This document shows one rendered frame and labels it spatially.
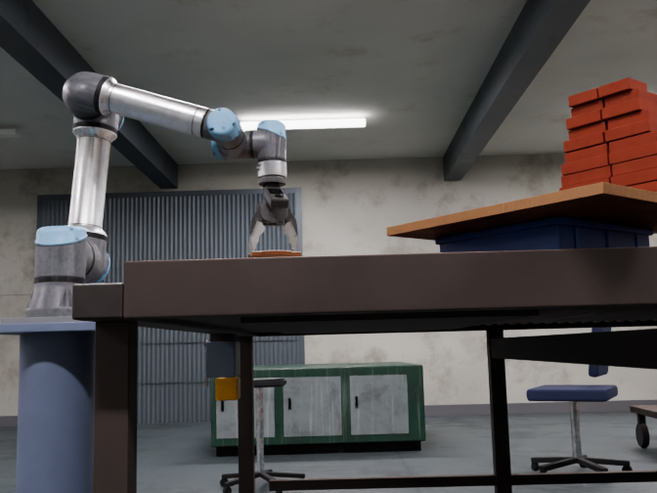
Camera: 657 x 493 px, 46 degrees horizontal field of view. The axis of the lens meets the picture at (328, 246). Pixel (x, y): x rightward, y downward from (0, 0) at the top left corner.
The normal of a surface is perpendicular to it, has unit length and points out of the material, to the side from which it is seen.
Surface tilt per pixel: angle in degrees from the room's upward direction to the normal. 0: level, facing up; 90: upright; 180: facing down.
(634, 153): 90
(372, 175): 90
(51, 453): 90
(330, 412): 90
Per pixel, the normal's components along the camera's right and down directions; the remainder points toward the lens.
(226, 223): -0.01, -0.13
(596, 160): -0.79, -0.06
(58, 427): 0.36, -0.13
